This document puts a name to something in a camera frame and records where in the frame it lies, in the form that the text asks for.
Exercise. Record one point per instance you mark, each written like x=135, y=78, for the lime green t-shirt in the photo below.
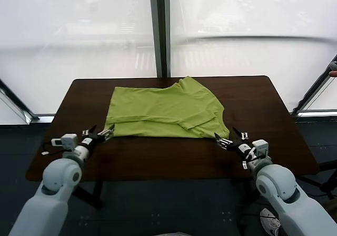
x=163, y=107

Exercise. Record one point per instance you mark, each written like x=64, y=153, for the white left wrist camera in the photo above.
x=68, y=141

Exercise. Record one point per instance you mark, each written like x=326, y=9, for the grey slanted window frame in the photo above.
x=313, y=91
x=18, y=107

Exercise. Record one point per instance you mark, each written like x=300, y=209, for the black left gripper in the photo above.
x=93, y=139

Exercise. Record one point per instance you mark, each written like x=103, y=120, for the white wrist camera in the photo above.
x=260, y=147
x=68, y=141

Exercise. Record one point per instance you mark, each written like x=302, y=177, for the grey robot torso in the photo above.
x=179, y=234

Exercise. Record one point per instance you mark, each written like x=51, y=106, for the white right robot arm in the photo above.
x=276, y=183

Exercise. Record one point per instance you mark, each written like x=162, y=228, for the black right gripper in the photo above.
x=241, y=147

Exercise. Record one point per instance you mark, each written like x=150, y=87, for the grey handheld controller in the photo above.
x=334, y=65

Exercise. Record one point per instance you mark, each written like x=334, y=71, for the person's bare hand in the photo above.
x=333, y=73

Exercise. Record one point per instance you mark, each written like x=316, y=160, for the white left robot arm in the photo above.
x=60, y=175

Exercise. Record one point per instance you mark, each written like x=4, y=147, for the dark upright window mullion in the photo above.
x=160, y=35

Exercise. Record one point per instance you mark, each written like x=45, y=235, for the white sneaker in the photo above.
x=269, y=220

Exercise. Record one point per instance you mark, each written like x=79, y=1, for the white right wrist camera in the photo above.
x=260, y=147

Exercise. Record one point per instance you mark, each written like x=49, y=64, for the dark curved railing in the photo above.
x=263, y=37

